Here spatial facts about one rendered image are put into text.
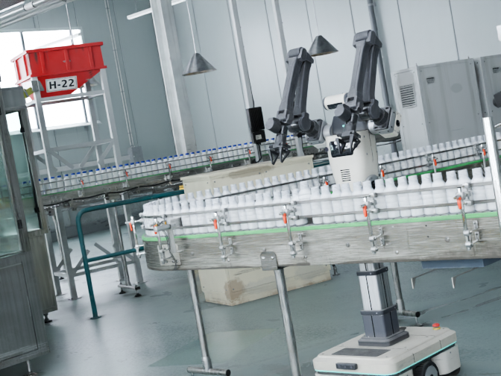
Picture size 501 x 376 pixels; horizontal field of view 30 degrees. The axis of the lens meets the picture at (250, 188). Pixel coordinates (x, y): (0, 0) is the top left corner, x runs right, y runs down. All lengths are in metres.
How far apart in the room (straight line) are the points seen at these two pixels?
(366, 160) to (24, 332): 3.13
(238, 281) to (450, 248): 4.71
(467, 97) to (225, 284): 3.72
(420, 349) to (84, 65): 6.83
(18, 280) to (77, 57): 4.43
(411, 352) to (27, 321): 3.14
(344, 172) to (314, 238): 0.74
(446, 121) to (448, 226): 6.57
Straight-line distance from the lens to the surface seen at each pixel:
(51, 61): 10.71
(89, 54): 10.84
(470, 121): 10.52
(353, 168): 4.80
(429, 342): 4.95
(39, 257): 9.26
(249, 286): 8.38
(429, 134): 10.14
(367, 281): 4.92
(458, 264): 4.12
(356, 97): 4.56
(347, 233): 4.07
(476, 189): 3.72
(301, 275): 8.65
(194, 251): 4.75
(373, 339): 4.96
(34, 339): 6.98
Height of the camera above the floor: 1.43
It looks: 3 degrees down
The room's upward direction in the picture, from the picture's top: 10 degrees counter-clockwise
